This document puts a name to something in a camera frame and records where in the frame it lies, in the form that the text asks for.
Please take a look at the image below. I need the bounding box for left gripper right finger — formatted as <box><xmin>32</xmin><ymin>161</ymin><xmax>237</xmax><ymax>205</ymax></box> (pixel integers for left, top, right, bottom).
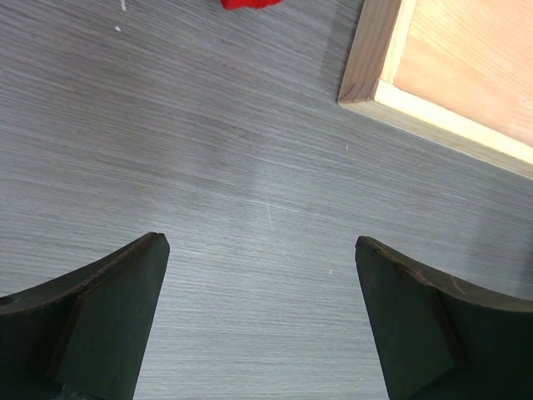
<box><xmin>355</xmin><ymin>237</ymin><xmax>532</xmax><ymax>399</ymax></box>

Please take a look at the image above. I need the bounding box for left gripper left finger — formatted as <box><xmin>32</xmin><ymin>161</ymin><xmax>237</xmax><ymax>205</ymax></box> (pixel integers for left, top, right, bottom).
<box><xmin>1</xmin><ymin>232</ymin><xmax>170</xmax><ymax>399</ymax></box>

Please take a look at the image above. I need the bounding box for wooden clothes rack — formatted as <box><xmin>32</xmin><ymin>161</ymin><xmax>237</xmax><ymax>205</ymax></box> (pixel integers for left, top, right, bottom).
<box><xmin>337</xmin><ymin>1</ymin><xmax>532</xmax><ymax>178</ymax></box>

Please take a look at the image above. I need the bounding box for bright red hung garment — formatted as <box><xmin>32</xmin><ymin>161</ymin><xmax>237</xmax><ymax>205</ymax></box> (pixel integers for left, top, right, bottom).
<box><xmin>220</xmin><ymin>0</ymin><xmax>282</xmax><ymax>11</ymax></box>

